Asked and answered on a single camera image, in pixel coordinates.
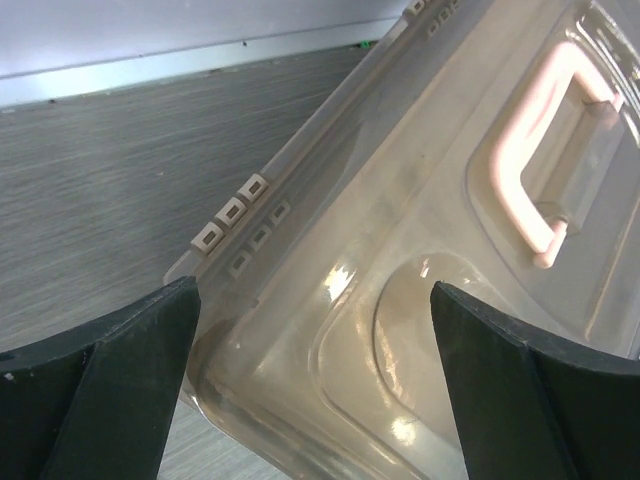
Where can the brown translucent toolbox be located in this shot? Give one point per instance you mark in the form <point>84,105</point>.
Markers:
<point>489,145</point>

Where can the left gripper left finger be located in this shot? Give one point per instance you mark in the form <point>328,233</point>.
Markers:
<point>97,401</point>

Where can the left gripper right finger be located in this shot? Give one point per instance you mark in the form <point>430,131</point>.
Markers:
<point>529,404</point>

